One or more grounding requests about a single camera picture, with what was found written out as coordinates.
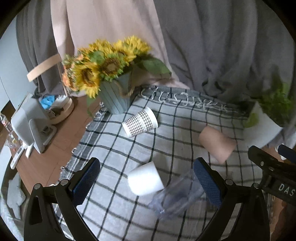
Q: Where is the pink beige cup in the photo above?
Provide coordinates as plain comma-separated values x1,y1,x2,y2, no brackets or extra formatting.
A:
199,126,236,164

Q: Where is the plain white cup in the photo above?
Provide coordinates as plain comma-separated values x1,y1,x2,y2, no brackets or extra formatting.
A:
127,162,165,196

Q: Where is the clear blue plastic cup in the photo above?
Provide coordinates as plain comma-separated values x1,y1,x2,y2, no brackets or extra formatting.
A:
149,169,205,219

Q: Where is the black dotted paper cup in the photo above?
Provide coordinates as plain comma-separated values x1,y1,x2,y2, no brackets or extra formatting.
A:
122,107,159,138

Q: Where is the white plant pot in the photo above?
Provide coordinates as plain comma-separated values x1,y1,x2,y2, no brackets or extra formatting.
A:
243,102,282,148

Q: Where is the green potted plant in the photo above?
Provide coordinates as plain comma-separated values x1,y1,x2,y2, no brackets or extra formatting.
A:
239,76,295,128

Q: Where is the white remote control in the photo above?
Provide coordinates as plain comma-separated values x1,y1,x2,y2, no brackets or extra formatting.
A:
10,147,25,170

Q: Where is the checkered grey white tablecloth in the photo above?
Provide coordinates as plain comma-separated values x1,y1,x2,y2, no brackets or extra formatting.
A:
61,87,262,240

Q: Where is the white grey desktop appliance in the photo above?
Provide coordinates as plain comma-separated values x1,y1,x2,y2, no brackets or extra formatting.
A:
11,92,57,158

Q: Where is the ribbed teal flower pot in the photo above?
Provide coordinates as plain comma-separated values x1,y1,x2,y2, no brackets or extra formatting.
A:
99,72,134,114

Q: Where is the grey curtain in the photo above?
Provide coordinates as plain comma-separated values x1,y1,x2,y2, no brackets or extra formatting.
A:
16,0,296,149

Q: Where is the sunflower bouquet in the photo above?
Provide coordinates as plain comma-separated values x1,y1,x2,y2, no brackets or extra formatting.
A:
62,36,171,102

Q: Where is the pink beige curtain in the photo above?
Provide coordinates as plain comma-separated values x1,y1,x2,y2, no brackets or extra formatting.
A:
50,1,192,89

